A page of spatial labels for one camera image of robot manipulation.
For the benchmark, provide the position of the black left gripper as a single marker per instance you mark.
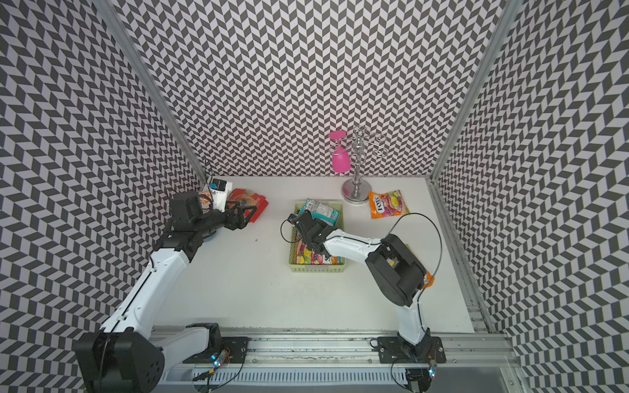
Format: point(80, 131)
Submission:
point(241, 221)

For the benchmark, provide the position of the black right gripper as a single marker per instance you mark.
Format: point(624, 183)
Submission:
point(323, 226)

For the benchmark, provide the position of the teal mint candy bag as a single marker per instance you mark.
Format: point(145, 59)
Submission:
point(320, 210)

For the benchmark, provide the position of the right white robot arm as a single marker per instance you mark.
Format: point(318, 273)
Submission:
point(397, 272)

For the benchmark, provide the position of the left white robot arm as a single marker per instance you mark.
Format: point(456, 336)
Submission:
point(120, 357)

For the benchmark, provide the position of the green perforated plastic basket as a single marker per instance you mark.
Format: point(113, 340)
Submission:
point(295, 238)

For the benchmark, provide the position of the red cocoaland candy bag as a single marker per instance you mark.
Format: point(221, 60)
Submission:
point(247, 197)

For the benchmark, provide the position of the blue small bowl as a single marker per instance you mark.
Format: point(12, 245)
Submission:
point(209, 237)

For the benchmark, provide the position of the chrome glass holder stand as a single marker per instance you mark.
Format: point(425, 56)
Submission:
point(363, 142)

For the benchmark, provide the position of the pink plastic wine glass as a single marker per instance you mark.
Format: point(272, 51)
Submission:
point(341, 161)

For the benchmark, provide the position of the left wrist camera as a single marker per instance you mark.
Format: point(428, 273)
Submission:
point(220, 190)

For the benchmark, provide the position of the aluminium front rail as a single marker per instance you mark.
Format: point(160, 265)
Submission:
point(279, 357)

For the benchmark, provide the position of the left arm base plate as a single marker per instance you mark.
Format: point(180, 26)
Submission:
point(232, 350)

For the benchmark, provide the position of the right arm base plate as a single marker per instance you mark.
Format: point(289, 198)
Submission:
point(396, 348)

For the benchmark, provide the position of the aluminium frame post left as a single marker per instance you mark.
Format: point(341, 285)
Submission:
point(119, 33)

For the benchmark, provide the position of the aluminium frame post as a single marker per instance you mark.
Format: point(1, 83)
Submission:
point(119, 33)
point(490, 55)

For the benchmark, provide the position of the aluminium frame post right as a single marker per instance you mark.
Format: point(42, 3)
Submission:
point(490, 55)

